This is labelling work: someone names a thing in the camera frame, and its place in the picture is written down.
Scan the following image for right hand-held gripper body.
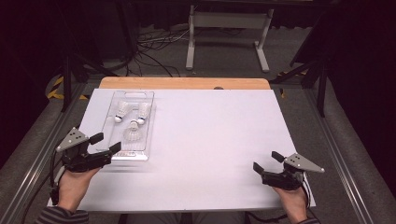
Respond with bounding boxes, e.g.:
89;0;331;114
261;152;325;191

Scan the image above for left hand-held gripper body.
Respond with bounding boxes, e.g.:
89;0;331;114
55;126;113;174

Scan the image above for white feather shuttlecock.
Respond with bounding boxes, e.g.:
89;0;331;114
122;119;145;143
113;100;132;124
136;102;152;126

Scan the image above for clear plastic storage bin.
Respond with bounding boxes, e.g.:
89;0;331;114
98;90;157;161

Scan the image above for person's right hand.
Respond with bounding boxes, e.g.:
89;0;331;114
274;186;310;223

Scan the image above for person's left hand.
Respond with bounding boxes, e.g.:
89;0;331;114
57;167;101;213

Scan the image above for black tripod stand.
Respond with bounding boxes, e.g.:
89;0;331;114
60;52;120;113

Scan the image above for white table cover sheet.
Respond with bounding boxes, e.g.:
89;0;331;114
45;88;317;214

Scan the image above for black angled stand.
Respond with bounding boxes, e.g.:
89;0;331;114
270;12;328;119

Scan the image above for person's grey pants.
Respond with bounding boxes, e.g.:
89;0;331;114
120;211;250;224

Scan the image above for wooden table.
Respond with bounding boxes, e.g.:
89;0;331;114
98;77;272;91

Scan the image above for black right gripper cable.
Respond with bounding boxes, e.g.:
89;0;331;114
246;178;321;224

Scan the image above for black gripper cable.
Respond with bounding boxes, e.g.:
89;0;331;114
246;178;321;224
20;146;68;224

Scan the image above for aluminium floor rail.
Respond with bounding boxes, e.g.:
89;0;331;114
0;81;94;224
303;88;376;224

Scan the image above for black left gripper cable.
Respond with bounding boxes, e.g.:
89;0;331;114
20;146;68;224

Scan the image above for tangle of floor cables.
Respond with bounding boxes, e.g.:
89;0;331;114
124;26;191;77

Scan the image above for white metal stand frame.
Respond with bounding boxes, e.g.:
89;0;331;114
185;4;275;74

